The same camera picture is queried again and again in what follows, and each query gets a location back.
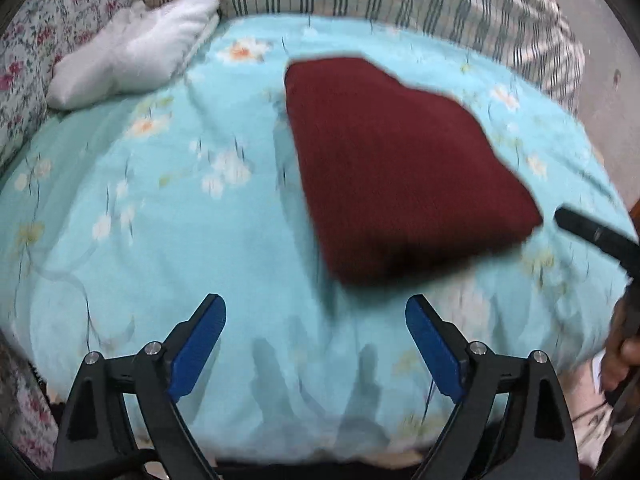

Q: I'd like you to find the person's right hand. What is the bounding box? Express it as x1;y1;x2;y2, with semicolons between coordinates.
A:
600;290;640;396

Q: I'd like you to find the light blue floral bedsheet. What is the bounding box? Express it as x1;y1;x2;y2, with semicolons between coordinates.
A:
0;14;638;463

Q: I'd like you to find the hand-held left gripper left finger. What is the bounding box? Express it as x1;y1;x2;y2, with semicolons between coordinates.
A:
52;292;227;480

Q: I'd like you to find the white folded cloth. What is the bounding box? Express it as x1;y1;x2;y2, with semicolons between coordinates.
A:
47;0;221;111

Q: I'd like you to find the pink floral fabric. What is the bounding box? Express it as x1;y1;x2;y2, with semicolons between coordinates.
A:
0;0;136;471

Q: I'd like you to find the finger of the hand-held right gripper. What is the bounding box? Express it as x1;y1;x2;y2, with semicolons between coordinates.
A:
554;205;640;281

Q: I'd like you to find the dark red garment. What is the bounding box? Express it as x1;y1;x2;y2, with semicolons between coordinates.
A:
284;56;545;288

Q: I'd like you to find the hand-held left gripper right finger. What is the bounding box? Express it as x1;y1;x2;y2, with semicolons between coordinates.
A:
405;294;581;480

